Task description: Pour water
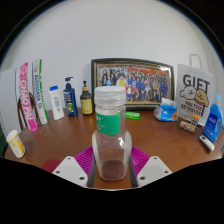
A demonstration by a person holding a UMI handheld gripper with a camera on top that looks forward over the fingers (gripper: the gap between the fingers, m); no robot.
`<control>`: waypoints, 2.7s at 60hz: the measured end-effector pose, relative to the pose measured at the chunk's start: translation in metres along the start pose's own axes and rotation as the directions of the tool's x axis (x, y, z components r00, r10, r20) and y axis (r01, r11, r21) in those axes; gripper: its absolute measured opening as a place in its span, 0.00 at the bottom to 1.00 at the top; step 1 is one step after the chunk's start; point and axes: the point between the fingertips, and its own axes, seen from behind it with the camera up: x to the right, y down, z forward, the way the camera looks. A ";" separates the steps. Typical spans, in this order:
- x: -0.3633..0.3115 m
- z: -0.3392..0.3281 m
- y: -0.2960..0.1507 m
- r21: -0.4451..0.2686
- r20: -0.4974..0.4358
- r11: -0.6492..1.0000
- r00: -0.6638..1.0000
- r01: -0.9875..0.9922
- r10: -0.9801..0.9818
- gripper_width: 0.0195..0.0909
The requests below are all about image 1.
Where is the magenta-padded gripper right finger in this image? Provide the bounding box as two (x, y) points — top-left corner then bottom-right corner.
(128, 146), (173, 188)

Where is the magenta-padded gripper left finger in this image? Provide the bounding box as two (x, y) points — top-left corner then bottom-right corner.
(52, 145), (97, 188)

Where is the clear green-labelled plastic bottle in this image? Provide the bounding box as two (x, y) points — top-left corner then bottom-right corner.
(91, 85), (133, 182)

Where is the small brown snack pack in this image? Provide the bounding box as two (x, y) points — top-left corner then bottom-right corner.
(178, 120), (197, 134)

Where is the small green pack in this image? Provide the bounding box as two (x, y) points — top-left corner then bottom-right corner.
(125, 111), (141, 121)

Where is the small white handheld device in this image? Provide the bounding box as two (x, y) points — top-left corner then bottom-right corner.
(198, 134), (216, 152)

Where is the white blue-capped lotion bottle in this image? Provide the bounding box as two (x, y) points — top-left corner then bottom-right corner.
(48, 85), (66, 121)

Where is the dark blue pump bottle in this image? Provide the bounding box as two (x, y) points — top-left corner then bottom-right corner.
(62, 76), (79, 118)

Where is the amber yellow-labelled pump bottle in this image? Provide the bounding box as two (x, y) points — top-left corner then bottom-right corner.
(79, 80), (94, 116)

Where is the blue detergent bottle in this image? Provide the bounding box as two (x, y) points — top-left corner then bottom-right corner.
(202, 93), (224, 144)

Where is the tall white blue-green tube box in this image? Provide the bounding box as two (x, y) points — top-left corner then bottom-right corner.
(31, 59), (50, 126)

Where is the tall pink white tube box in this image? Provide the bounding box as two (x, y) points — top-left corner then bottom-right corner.
(18, 61), (39, 133)

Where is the framed group photo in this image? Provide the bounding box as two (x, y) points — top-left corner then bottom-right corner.
(90, 58), (175, 111)

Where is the white printed paper bag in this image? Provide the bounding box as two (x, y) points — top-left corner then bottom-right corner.
(175, 53), (214, 127)

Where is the white refrigerator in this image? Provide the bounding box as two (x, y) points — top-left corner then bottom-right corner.
(0, 67), (22, 138)

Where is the white mug with yellow handle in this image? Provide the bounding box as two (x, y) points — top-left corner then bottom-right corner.
(5, 129), (26, 159)

